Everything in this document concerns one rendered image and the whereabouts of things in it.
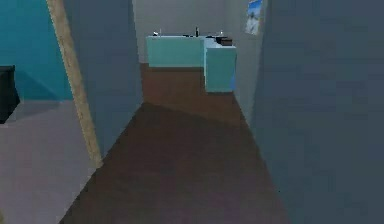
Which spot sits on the tan wooden door frame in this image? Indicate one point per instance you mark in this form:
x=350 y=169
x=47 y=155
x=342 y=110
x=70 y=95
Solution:
x=75 y=80

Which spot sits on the black cabinet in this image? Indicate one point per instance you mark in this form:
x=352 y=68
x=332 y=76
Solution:
x=6 y=91

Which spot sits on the black bottle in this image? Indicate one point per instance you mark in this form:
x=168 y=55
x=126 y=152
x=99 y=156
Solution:
x=197 y=32

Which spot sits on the dark toaster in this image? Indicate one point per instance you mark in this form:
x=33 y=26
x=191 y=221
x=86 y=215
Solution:
x=225 y=41

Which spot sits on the teal kitchen counter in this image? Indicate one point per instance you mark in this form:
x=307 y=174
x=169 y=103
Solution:
x=176 y=51

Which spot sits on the blue framed wall picture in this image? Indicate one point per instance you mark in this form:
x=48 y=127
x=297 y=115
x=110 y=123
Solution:
x=254 y=16

